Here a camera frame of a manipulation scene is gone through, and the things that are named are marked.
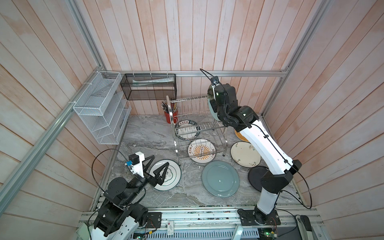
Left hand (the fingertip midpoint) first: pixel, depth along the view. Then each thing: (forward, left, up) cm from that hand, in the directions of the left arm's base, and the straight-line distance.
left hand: (161, 163), depth 62 cm
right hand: (+28, -27, +15) cm, 42 cm away
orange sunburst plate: (+23, -21, -28) cm, 42 cm away
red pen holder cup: (+31, -4, -2) cm, 31 cm away
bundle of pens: (+67, +9, -29) cm, 74 cm away
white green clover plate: (+5, -2, -29) cm, 29 cm away
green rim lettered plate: (+44, -10, -31) cm, 55 cm away
